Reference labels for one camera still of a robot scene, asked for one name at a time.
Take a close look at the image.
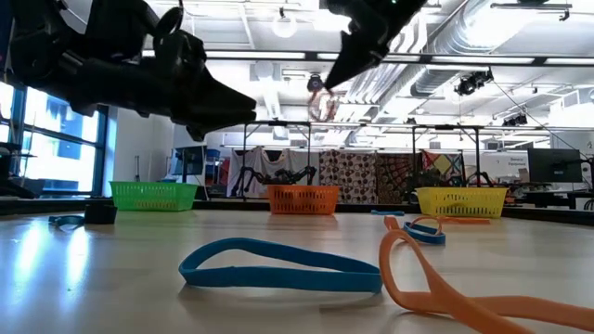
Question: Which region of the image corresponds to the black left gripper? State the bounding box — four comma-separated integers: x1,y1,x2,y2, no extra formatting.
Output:
59,6,258,143

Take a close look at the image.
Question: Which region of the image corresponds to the grey-blue rubber band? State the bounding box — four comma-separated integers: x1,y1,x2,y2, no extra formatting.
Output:
47,213,87,229

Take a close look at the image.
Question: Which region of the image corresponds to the green plastic basket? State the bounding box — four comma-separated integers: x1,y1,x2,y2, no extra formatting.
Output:
109,180,200,213

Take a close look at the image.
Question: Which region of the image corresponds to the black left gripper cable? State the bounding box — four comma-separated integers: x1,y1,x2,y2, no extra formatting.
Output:
154,0,186,41

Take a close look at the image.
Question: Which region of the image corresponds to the colourful geometric hanging cloth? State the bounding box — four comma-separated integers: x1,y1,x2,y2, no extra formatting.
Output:
420,149,466,186

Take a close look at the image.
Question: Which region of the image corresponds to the black shelf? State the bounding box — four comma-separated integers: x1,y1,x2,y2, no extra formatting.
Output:
0,141,45,199

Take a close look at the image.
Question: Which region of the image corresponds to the white sign board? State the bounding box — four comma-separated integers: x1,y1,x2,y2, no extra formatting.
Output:
482,151,529,183

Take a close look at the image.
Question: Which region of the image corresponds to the black background monitor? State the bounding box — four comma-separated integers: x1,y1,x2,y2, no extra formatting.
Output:
526,148,585,184

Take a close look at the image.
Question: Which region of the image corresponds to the round ceiling lamp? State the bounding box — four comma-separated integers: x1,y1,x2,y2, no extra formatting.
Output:
271,6,299,40

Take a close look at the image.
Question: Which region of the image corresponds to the orange black patterned cloth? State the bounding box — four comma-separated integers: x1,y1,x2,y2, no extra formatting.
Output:
376,151,421,204

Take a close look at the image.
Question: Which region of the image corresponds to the orange plastic basket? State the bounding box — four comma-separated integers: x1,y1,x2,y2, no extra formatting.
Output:
266,184,342,216

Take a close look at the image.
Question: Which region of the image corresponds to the black rack frame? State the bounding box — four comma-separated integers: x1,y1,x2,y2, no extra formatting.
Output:
239,119,487,189

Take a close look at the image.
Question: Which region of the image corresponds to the black stage light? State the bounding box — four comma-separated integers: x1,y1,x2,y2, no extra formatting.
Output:
453,68,496,97
502,112,530,128

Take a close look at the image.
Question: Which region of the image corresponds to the black thin rubber band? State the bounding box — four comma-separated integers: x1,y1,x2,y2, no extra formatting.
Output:
84,204,119,225

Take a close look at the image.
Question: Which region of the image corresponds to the dotted hanging cloth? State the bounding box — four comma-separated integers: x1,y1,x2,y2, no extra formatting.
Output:
317,148,379,205

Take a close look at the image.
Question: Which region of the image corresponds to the large window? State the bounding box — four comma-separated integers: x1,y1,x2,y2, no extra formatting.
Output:
0,81,111,199

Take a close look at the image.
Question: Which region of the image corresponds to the black ceiling camera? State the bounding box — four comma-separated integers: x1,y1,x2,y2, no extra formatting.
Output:
305,72,325,94

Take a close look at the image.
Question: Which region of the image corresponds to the white hanging cloth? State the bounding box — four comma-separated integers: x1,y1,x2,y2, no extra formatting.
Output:
226,146,321,199

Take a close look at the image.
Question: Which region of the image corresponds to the black screen on stand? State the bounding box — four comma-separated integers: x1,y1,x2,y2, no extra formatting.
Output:
172,145,206,185

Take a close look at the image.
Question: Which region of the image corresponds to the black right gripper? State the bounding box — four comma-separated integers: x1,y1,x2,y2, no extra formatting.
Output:
323,0,428,92

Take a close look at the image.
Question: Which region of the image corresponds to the yellow plastic basket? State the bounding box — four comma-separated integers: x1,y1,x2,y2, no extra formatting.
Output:
415,186,510,219

